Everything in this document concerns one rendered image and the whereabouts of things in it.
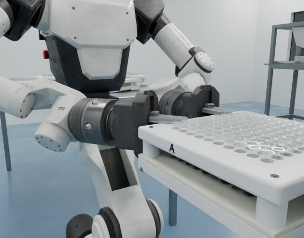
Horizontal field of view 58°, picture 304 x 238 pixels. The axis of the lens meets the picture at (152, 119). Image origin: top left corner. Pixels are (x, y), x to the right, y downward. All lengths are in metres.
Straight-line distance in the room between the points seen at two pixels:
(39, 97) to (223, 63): 6.09
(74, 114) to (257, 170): 0.34
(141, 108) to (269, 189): 0.25
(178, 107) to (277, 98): 6.24
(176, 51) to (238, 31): 5.92
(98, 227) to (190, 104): 0.43
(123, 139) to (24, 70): 4.42
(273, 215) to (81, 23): 0.70
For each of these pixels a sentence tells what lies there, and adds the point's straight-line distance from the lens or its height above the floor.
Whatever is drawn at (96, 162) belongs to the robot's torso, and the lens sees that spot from 0.82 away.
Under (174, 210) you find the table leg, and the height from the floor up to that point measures 0.11.
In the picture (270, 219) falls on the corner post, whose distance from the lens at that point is 0.29.
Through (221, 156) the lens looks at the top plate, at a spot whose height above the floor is 0.95.
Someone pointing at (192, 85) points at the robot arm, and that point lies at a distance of 0.83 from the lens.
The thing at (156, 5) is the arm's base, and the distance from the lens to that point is 1.01.
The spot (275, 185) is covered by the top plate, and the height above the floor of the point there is 0.95.
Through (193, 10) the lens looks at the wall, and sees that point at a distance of 6.08.
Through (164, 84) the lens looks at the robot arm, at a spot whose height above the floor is 0.99.
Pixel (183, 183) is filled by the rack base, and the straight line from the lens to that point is 0.36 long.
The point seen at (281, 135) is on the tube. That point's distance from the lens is 0.38.
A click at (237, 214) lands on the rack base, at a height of 0.90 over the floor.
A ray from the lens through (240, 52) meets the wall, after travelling 6.93.
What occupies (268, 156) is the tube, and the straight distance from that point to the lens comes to 0.31.
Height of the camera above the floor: 1.06
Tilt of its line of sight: 13 degrees down
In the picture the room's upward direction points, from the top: straight up
